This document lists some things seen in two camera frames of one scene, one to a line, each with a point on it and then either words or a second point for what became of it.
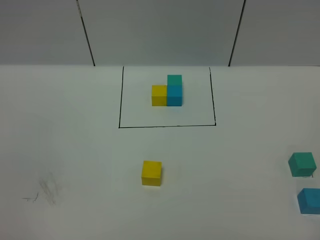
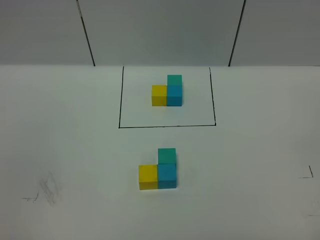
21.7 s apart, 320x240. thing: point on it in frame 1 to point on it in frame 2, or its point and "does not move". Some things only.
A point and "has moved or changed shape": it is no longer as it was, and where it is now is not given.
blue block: [309, 201] to [167, 178]
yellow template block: [159, 95] does not move
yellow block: [151, 173] has moved or changed shape
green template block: [174, 79] does not move
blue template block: [174, 95] does not move
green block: [302, 164] to [166, 156]
